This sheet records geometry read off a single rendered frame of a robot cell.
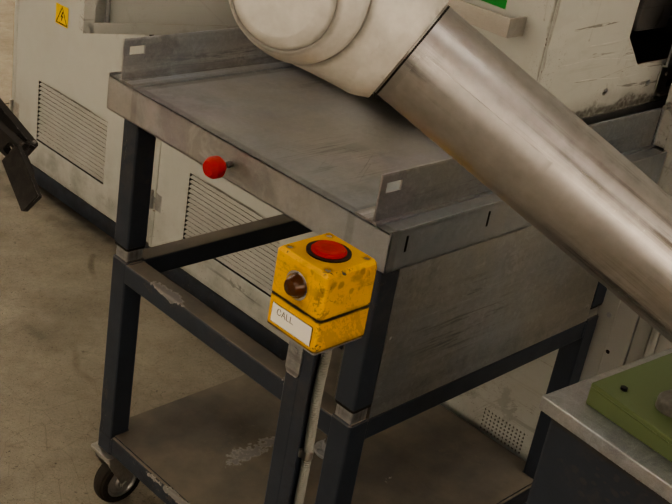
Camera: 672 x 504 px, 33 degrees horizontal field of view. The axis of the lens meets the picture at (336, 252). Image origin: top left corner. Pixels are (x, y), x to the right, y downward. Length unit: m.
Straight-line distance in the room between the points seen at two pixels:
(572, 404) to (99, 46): 2.00
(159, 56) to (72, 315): 1.11
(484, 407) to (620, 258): 1.32
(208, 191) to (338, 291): 1.60
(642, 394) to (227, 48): 0.94
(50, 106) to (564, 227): 2.45
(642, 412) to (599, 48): 0.66
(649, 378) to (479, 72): 0.53
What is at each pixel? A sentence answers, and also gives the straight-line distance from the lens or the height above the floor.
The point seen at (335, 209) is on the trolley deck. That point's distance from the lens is 1.46.
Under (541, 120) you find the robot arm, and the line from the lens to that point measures 0.99.
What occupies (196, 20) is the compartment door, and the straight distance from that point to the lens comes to 2.13.
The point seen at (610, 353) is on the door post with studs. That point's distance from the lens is 2.09.
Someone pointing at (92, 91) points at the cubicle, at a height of 0.39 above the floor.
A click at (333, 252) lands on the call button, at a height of 0.91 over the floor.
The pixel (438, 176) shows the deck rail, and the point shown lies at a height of 0.89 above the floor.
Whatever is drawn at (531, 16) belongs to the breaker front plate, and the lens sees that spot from 1.65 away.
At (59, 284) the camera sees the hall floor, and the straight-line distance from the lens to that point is 2.93.
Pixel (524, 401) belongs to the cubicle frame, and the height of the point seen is 0.27.
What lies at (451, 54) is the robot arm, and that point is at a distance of 0.97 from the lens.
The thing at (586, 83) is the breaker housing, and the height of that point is 0.97.
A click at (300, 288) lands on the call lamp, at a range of 1.18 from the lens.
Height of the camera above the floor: 1.43
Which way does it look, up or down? 26 degrees down
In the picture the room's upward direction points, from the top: 10 degrees clockwise
